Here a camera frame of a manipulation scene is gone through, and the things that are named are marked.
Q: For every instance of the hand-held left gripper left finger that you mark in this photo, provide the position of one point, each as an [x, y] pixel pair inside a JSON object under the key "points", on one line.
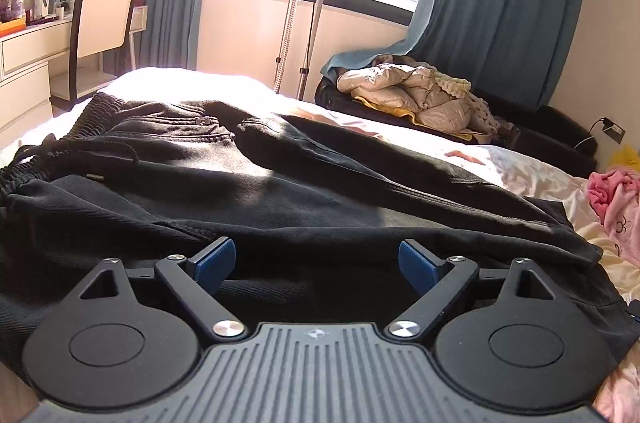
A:
{"points": [[216, 264]]}

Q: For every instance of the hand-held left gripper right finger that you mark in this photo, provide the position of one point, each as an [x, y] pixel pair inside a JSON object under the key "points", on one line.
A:
{"points": [[414, 265]]}

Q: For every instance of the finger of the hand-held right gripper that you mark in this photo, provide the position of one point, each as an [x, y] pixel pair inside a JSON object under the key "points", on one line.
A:
{"points": [[635, 309]]}

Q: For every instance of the pink fleece garment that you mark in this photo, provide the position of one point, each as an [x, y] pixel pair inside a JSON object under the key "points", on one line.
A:
{"points": [[617, 203]]}

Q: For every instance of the bed with pale pink sheet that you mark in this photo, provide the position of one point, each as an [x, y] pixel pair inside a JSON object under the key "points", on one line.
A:
{"points": [[525, 173]]}

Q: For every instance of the yellow cloth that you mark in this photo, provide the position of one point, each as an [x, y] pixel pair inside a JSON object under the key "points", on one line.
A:
{"points": [[625, 158]]}

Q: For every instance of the beige down jacket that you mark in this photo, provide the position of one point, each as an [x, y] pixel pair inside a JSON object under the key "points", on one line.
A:
{"points": [[395, 88]]}

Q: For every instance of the black sofa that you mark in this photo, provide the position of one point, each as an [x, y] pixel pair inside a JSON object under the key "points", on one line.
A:
{"points": [[540, 138]]}

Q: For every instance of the small white rack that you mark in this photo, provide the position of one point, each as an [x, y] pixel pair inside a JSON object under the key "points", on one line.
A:
{"points": [[137, 15]]}

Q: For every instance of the white dressing table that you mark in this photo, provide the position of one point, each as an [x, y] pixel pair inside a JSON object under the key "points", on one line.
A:
{"points": [[25, 73]]}

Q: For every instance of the cluster of cosmetic bottles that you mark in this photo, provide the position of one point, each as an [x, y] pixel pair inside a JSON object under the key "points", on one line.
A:
{"points": [[20, 3]]}

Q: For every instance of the wall socket with charger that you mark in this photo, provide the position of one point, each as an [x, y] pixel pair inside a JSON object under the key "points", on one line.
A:
{"points": [[614, 129]]}

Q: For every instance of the white chair with dark frame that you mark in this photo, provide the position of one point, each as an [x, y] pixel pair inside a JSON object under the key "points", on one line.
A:
{"points": [[102, 18]]}

